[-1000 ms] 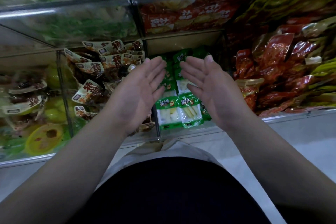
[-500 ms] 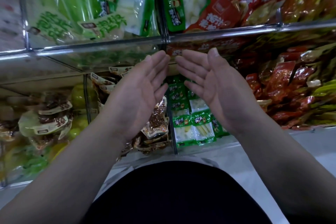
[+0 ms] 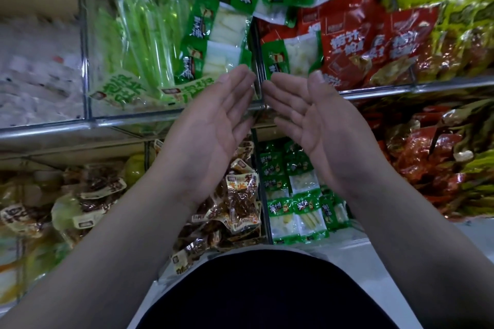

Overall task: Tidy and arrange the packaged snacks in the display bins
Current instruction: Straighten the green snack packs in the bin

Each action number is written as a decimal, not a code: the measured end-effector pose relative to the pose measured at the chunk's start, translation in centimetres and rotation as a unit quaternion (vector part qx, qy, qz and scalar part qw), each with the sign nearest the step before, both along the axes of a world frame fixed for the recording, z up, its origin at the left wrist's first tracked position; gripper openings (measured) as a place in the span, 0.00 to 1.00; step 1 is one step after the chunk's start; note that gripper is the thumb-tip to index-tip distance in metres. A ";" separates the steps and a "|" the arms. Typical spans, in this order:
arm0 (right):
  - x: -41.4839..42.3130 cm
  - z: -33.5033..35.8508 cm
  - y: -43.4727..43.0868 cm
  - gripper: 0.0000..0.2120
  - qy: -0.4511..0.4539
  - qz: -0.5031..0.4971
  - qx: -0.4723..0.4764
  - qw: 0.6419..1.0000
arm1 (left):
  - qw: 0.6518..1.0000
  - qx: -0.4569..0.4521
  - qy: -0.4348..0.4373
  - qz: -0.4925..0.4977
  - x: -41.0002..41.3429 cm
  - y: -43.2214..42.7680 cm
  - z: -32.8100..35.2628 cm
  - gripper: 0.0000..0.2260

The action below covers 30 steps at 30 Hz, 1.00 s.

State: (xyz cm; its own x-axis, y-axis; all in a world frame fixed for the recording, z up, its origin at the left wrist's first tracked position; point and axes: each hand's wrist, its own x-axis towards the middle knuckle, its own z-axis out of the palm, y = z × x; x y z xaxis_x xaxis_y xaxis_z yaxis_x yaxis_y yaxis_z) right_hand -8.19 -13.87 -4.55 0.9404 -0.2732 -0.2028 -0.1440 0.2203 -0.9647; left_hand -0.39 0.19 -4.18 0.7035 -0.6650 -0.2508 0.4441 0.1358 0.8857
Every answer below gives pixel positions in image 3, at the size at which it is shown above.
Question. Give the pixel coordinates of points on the person's right hand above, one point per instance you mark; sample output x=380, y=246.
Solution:
x=328, y=128

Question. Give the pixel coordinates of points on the person's left hand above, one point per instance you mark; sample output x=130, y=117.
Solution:
x=204, y=136

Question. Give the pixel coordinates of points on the pile of brown snack packets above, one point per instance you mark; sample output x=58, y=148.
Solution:
x=239, y=201

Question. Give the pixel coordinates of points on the pile of green bamboo packets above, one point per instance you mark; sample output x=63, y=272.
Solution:
x=297, y=201

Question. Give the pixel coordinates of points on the red packets pile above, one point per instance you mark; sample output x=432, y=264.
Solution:
x=363, y=39

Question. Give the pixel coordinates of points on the pile of glossy red snacks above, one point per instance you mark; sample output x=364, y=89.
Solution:
x=440, y=155

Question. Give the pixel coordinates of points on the long green vegetable packets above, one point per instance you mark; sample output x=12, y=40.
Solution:
x=143, y=32

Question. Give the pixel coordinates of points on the pile of jelly cups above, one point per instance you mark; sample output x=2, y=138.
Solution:
x=77, y=205

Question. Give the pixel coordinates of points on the yellow green packets pile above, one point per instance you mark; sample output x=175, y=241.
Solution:
x=455, y=16

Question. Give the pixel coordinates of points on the pile of white jelly sticks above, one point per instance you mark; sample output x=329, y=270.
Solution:
x=38, y=78

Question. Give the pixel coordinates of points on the person's left forearm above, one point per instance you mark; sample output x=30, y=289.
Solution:
x=100, y=263

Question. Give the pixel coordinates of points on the person's right forearm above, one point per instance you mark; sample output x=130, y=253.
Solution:
x=432, y=255

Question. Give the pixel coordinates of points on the black shirt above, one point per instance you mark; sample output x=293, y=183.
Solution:
x=266, y=294

